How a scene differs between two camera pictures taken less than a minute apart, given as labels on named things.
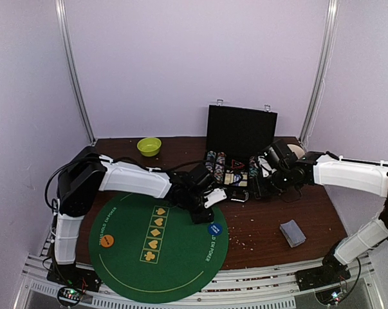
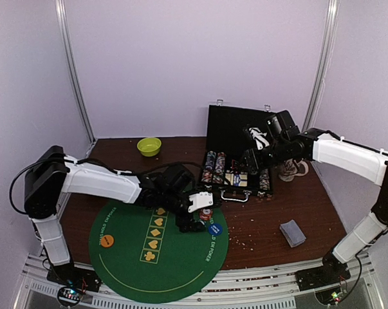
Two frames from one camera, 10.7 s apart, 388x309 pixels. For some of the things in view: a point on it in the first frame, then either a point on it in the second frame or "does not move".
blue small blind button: x=215 y=229 does not move
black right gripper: x=259 y=185 → x=251 y=158
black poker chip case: x=237 y=136 does not move
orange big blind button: x=107 y=241 does not move
